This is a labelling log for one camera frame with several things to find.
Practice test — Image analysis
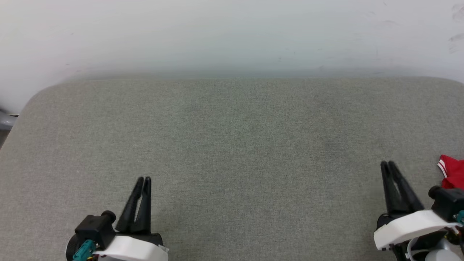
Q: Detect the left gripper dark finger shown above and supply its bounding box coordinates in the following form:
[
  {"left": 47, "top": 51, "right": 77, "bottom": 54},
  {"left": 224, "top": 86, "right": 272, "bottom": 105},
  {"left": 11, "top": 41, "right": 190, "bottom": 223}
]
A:
[
  {"left": 116, "top": 177, "right": 145, "bottom": 233},
  {"left": 134, "top": 177, "right": 152, "bottom": 233}
]

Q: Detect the grey rounded object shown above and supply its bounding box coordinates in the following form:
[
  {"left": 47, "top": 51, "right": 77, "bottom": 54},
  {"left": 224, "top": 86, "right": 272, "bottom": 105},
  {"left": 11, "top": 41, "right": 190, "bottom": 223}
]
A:
[{"left": 0, "top": 109, "right": 18, "bottom": 131}]

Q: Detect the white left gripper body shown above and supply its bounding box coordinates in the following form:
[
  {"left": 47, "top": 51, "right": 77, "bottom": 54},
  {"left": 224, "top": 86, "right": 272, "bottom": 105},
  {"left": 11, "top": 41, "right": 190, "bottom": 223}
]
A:
[{"left": 95, "top": 232, "right": 169, "bottom": 261}]

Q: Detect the red and white garment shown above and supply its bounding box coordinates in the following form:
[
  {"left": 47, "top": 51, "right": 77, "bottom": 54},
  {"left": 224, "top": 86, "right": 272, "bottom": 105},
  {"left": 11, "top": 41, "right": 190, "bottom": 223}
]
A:
[{"left": 437, "top": 155, "right": 464, "bottom": 190}]

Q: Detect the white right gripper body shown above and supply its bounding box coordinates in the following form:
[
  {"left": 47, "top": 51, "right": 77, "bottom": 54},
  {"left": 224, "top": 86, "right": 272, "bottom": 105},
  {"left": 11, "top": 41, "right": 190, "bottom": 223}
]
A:
[{"left": 373, "top": 210, "right": 459, "bottom": 261}]

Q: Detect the white right arm cable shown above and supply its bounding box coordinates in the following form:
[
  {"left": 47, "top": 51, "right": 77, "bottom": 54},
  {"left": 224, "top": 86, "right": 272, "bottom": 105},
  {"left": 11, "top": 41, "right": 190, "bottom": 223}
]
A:
[{"left": 405, "top": 240, "right": 429, "bottom": 261}]

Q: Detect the grey fabric sofa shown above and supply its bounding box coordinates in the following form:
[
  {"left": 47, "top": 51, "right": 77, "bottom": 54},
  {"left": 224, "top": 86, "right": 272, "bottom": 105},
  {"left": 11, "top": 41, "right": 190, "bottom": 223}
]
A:
[{"left": 0, "top": 75, "right": 464, "bottom": 261}]

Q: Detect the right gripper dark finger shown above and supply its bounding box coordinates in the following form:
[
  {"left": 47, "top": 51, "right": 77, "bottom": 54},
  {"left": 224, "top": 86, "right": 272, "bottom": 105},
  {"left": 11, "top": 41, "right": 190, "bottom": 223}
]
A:
[
  {"left": 389, "top": 161, "right": 424, "bottom": 214},
  {"left": 381, "top": 161, "right": 405, "bottom": 215}
]

